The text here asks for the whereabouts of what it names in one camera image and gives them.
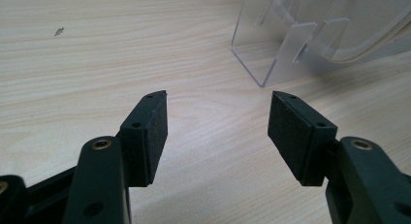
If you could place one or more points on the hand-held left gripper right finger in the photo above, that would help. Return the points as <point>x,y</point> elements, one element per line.
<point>297,140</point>

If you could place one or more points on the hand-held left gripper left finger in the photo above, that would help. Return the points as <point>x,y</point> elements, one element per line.
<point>145,140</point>

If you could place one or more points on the clear acrylic rack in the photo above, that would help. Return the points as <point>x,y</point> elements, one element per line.
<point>274,39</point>

